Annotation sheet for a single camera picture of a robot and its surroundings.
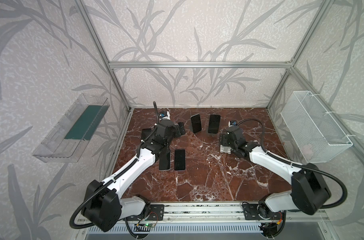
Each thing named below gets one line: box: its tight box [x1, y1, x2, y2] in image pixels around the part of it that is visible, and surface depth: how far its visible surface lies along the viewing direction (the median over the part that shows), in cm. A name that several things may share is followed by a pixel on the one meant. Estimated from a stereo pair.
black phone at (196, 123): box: [190, 113, 202, 134], surface depth 106 cm
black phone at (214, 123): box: [208, 114, 221, 134], surface depth 101 cm
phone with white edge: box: [174, 149, 186, 171], surface depth 93 cm
